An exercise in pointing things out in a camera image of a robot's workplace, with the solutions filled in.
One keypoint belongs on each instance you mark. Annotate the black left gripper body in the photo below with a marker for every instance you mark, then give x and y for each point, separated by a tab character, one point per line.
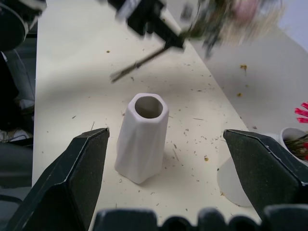
138	14

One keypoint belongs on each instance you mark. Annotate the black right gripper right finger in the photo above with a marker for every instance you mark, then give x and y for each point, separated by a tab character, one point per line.
262	168

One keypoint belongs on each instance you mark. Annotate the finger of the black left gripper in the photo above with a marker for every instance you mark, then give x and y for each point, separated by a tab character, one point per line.
168	34

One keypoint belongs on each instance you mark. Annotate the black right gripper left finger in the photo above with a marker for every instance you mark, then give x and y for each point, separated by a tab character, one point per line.
79	168

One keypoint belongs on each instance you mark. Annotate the pink beige dried flower bouquet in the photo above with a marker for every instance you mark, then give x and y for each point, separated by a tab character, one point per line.
228	24

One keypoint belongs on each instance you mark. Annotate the red dried flower bouquet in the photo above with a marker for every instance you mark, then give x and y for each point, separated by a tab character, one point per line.
298	145

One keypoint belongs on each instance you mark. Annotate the yellow flower crumb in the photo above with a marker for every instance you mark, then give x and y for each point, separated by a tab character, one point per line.
243	66

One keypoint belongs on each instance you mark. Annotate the white faceted ceramic vase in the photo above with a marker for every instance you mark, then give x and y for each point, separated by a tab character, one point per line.
234	185
140	146

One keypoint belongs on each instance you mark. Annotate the white sneaker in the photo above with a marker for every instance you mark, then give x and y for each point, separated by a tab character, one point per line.
13	134

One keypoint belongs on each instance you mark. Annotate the person's grey trouser leg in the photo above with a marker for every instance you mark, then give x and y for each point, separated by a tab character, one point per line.
22	79

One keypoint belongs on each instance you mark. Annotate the dark round robot body part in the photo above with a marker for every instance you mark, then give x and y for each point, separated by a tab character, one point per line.
14	24

